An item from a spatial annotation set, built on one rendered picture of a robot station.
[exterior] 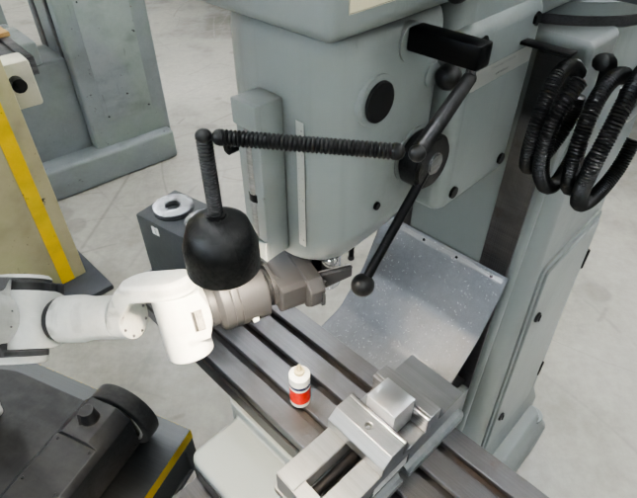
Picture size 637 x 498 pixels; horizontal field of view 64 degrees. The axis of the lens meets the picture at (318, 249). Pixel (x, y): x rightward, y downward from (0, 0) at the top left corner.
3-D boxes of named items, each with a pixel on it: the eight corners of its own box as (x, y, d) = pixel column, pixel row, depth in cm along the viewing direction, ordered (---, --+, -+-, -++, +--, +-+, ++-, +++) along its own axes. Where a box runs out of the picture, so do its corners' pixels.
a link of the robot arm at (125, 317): (177, 286, 66) (93, 290, 71) (195, 346, 69) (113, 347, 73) (200, 266, 72) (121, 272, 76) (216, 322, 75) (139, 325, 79)
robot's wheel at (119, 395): (99, 427, 151) (78, 387, 138) (111, 413, 155) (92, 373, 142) (155, 453, 145) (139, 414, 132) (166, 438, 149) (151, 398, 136)
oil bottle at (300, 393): (299, 412, 98) (298, 377, 91) (285, 399, 100) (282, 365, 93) (315, 399, 100) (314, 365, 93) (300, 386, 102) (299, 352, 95)
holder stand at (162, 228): (217, 312, 118) (205, 245, 105) (152, 275, 127) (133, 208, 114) (252, 282, 125) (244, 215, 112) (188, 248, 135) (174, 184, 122)
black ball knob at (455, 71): (449, 97, 57) (454, 70, 55) (428, 89, 59) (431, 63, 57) (464, 89, 59) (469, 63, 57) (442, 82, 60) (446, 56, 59)
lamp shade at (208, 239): (175, 286, 48) (162, 234, 44) (200, 237, 54) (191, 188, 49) (250, 294, 47) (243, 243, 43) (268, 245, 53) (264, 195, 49)
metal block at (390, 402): (391, 438, 86) (394, 418, 82) (364, 414, 89) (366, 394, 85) (411, 419, 89) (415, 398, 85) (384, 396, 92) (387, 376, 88)
